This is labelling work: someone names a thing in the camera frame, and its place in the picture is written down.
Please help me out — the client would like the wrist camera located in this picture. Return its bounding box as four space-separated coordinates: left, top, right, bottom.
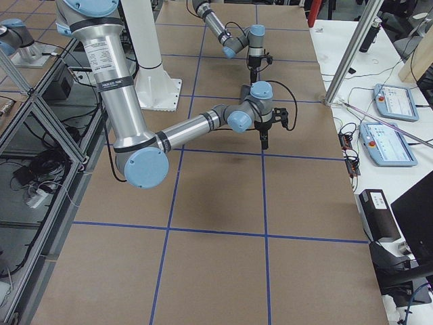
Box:
273 108 289 129
262 53 273 64

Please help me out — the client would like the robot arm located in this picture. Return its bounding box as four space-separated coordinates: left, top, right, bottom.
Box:
192 1 273 84
56 1 273 189

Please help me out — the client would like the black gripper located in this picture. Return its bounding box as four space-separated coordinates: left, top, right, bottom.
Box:
255 121 272 150
247 55 262 80

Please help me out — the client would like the grabber stick tool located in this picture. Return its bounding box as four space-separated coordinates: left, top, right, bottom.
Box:
339 100 432 148

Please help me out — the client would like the teach pendant tablet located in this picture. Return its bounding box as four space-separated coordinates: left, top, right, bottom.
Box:
373 83 419 122
359 123 417 167

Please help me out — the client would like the black monitor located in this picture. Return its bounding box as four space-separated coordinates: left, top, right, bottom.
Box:
391 172 432 262

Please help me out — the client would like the black power box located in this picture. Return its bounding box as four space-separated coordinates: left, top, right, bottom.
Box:
359 189 401 242

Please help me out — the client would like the far teach pendant tablet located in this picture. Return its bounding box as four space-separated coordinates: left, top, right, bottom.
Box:
373 83 419 122

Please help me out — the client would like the near teach pendant tablet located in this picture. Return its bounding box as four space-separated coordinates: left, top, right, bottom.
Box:
359 123 417 167

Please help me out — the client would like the aluminium frame post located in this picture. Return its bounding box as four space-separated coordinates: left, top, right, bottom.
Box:
324 0 384 106

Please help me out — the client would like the pink towel with grey trim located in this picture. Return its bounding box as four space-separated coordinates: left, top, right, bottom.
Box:
239 84 250 104

